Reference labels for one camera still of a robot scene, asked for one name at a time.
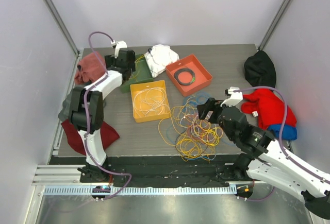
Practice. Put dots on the green plastic tray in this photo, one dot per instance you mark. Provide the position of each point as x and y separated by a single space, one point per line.
141 75

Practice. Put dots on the black cloth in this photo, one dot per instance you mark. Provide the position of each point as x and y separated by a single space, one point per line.
259 70

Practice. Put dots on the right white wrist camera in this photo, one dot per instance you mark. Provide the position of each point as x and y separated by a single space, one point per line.
234 96

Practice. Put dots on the dark red cloth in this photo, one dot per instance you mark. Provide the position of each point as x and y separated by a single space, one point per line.
108 136

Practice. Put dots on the slotted cable duct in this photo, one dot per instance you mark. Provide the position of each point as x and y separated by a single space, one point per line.
98 190

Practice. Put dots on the blue cloth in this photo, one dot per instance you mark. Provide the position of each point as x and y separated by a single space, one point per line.
288 133

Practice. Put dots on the right aluminium frame post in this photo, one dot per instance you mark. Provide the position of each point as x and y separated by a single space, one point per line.
274 24

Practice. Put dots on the aluminium frame post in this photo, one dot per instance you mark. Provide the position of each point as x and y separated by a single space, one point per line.
62 27
274 24

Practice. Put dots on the yellow plastic tray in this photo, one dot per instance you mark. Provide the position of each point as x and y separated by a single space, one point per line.
150 101

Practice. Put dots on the orange plastic tray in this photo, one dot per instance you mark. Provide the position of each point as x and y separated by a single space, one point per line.
189 75

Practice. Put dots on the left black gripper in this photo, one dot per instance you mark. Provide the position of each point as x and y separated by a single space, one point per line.
132 65

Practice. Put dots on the pink cloth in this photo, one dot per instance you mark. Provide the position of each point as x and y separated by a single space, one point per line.
90 68

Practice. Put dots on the white crumpled cloth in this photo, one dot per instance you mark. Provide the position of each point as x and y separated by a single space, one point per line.
158 57

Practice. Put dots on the left aluminium frame post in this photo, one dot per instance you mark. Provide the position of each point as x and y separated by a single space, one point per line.
62 27

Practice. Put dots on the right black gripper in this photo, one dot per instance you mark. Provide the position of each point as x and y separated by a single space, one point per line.
212 104

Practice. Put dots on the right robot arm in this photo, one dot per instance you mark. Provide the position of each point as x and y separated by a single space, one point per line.
265 159

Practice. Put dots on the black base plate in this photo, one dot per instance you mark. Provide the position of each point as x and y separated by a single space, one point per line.
160 171

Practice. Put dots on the grey cloth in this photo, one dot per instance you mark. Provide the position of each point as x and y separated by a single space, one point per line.
64 108

